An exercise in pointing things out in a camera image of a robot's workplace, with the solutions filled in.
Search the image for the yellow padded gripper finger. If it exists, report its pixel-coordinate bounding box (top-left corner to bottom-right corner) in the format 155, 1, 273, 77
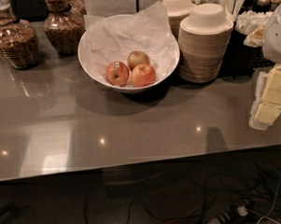
248, 63, 281, 130

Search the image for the red-yellow apple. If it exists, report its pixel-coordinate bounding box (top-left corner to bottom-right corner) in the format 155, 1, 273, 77
131, 64, 156, 87

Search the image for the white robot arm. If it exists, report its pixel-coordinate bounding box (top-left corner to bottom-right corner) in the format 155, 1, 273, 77
248, 4, 281, 130

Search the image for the yellow-red rear apple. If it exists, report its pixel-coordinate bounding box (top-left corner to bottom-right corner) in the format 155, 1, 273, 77
127, 50, 149, 70

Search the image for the red apple with sticker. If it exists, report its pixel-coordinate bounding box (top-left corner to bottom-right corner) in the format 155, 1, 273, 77
105, 61, 130, 87

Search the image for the white ceramic bowl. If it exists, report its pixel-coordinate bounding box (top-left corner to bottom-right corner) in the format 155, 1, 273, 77
76, 11, 183, 97

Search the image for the black cutlery holder box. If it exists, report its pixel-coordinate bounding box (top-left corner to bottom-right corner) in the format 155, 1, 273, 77
218, 30, 259, 78

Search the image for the white plastic cutlery bunch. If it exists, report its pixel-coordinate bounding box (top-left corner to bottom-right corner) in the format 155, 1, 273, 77
191, 0, 272, 35

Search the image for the dark bottle with cork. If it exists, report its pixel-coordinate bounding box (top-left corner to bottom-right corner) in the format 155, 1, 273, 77
254, 0, 271, 13

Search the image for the front stack of paper bowls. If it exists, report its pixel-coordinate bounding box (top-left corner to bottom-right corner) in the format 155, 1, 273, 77
178, 3, 233, 83

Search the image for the white power strip on floor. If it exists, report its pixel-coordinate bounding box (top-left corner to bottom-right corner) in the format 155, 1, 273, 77
200, 204, 250, 224

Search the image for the white crumpled paper liner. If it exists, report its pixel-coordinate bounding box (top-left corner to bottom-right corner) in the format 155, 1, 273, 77
82, 0, 179, 86

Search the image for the middle glass granola jar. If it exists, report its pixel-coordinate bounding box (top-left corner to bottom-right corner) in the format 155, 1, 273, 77
43, 0, 85, 56

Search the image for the glass granola jar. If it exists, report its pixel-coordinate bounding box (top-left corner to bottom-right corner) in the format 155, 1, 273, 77
43, 0, 85, 56
0, 0, 41, 70

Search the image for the left glass granola jar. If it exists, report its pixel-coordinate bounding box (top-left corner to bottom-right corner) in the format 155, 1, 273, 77
0, 0, 41, 70

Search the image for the white cable on floor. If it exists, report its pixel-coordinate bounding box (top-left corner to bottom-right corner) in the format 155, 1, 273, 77
245, 169, 281, 224

